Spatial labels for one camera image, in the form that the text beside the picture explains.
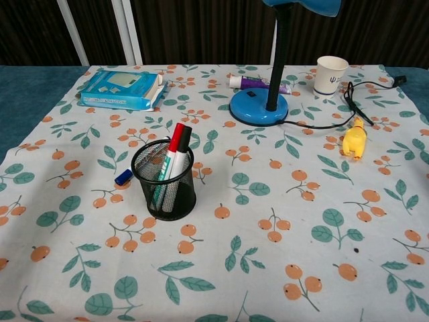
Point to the black cap marker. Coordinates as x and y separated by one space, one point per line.
184 141

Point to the blue kitchen scale box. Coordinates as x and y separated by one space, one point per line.
114 89

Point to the floral print tablecloth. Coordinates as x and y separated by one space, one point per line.
234 208

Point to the yellow rubber chicken toy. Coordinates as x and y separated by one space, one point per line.
353 141

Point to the black mesh pen holder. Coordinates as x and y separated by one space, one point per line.
174 198

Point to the blue desk lamp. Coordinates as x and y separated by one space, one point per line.
258 107

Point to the red cap marker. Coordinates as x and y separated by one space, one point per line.
176 137

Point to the white purple toothpaste tube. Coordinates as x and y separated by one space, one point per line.
249 81

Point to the white partition frame post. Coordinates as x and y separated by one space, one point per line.
129 30
72 30
273 47

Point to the white paper cup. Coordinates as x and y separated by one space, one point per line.
330 78

